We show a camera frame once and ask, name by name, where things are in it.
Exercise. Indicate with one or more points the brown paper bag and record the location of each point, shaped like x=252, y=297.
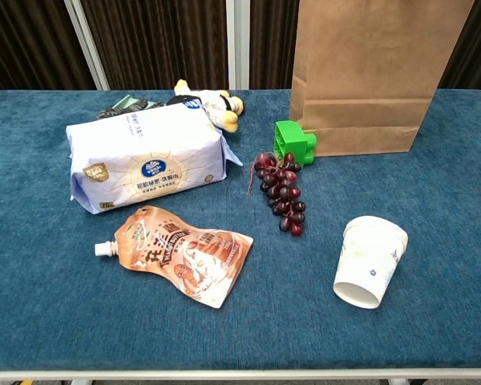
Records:
x=364, y=80

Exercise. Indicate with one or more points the white black plush toy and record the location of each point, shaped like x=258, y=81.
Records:
x=220, y=106

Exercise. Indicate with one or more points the white tissue pack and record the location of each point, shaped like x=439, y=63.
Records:
x=144, y=160

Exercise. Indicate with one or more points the purple grape bunch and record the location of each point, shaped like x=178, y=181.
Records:
x=282, y=192

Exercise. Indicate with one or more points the white paper cup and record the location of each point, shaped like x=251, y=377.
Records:
x=364, y=260

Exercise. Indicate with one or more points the orange peanut butter pouch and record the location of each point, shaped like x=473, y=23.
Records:
x=188, y=260

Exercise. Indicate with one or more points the dark brown pleated curtain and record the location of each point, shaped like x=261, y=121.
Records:
x=28, y=40
x=272, y=40
x=477, y=48
x=160, y=40

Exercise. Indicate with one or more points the white metal frame post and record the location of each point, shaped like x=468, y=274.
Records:
x=237, y=40
x=87, y=44

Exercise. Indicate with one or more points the mint green dustpan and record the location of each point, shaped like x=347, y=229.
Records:
x=125, y=101

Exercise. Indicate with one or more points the blue table cloth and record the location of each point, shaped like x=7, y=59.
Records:
x=64, y=321

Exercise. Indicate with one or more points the green toy block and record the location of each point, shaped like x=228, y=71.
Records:
x=290, y=138

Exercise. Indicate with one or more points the grey knit glove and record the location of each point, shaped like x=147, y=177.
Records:
x=132, y=107

